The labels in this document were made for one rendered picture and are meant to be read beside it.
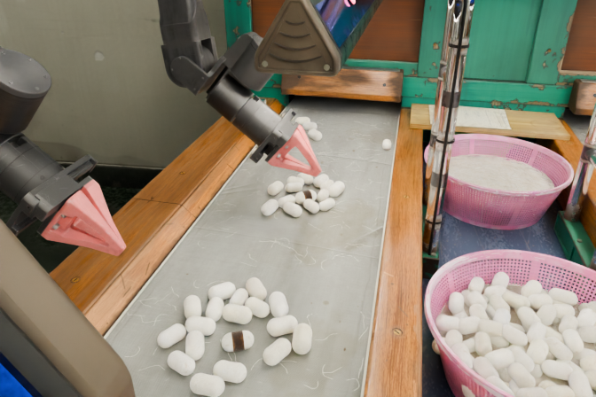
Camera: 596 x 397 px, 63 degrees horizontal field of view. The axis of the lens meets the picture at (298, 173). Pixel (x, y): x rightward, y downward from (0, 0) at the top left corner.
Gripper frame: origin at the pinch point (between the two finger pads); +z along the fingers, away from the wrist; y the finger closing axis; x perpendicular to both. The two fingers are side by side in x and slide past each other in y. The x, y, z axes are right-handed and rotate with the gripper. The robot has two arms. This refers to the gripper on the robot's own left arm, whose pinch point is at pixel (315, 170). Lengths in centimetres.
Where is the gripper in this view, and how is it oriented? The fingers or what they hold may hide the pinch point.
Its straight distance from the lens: 76.3
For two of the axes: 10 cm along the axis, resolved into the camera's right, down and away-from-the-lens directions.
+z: 7.6, 6.4, 1.2
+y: 2.2, -4.3, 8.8
